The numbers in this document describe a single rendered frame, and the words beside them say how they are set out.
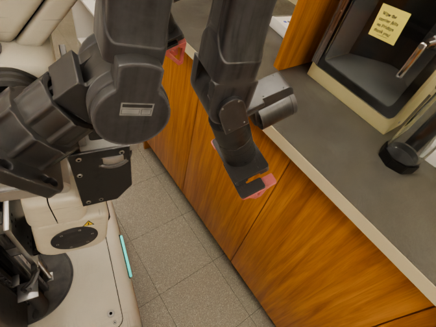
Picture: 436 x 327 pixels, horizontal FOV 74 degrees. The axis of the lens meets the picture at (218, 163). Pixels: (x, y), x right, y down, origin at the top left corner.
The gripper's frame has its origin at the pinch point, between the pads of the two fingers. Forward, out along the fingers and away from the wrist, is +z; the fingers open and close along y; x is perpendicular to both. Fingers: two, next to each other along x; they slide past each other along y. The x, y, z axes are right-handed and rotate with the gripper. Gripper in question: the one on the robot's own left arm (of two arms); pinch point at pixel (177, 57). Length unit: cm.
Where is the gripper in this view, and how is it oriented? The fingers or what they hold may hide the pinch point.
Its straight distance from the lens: 87.1
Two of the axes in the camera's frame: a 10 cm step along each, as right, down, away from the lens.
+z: 2.1, 4.9, 8.5
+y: -3.9, -7.5, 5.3
